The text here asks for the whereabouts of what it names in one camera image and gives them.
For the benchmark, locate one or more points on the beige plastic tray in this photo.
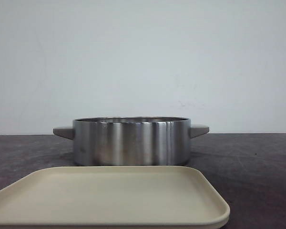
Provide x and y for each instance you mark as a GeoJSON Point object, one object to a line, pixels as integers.
{"type": "Point", "coordinates": [147, 197]}

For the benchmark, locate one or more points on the stainless steel pot grey handles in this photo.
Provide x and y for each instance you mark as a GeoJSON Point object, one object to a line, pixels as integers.
{"type": "Point", "coordinates": [131, 141]}

